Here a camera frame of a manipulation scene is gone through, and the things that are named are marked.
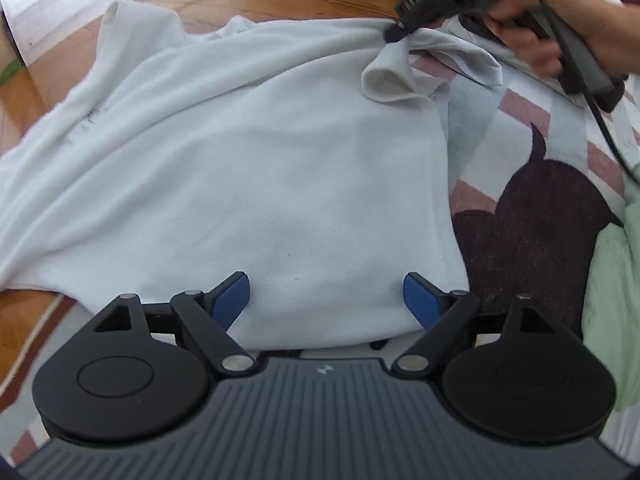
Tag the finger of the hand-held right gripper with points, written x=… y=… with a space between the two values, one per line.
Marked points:
x=397 y=34

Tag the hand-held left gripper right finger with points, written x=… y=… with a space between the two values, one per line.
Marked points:
x=422 y=301

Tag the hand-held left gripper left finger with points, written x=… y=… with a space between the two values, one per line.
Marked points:
x=231 y=301

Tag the white sweater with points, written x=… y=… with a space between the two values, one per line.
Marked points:
x=240 y=160

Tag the person's right forearm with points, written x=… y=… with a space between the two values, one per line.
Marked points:
x=600 y=25

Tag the person's right hand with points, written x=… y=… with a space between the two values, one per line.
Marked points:
x=530 y=50

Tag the patterned rug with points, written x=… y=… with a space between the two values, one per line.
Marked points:
x=530 y=220

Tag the pale green cloth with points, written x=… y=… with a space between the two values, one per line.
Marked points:
x=612 y=310

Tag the small green item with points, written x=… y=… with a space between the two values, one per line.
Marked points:
x=9 y=72

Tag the pale cabinet panel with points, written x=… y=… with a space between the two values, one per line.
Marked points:
x=60 y=0

